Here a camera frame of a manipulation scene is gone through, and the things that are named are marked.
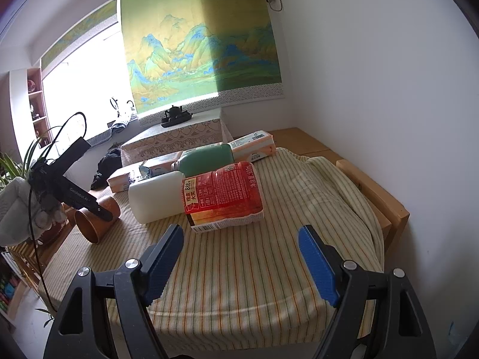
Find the green mountain landscape tapestry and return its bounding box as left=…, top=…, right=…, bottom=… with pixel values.
left=119, top=0, right=283, bottom=114

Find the orange tissue pack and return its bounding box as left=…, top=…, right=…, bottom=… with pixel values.
left=145, top=151, right=183, bottom=177
left=229, top=130, right=277, bottom=163
left=107, top=165, right=140, bottom=193

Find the black bag on floor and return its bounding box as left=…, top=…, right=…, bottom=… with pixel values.
left=90, top=147, right=122, bottom=191

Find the blue orange snack pack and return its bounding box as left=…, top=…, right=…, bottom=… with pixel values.
left=128, top=161, right=152, bottom=185

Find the white pink wall shelf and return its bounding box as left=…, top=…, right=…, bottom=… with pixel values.
left=9, top=67, right=52, bottom=156

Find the green insulated bottle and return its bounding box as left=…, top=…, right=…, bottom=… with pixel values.
left=171, top=144, right=234, bottom=177

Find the lace covered side table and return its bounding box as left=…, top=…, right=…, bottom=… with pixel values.
left=121, top=109, right=233, bottom=166

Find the white plastic cup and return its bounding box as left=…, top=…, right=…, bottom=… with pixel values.
left=128, top=171, right=184, bottom=224

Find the brown patterned paper cup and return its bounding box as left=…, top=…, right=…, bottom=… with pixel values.
left=74, top=196, right=120, bottom=244

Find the orange tissue pack left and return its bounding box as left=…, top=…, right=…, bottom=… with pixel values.
left=107, top=165, right=140, bottom=193

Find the red instant noodle bowl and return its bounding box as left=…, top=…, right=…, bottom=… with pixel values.
left=181, top=161, right=264, bottom=233

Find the green spider plant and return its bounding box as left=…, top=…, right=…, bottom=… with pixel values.
left=0, top=126, right=60, bottom=191

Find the orange tissue pack middle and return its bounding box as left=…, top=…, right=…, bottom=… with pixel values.
left=145, top=151, right=183, bottom=177

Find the striped yellow tablecloth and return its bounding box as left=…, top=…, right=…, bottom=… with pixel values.
left=39, top=148, right=385, bottom=351

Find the orange tissue pack right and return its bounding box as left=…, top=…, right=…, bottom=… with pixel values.
left=229, top=130, right=277, bottom=163

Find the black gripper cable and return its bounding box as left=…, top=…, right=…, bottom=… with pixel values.
left=28, top=111, right=90, bottom=313

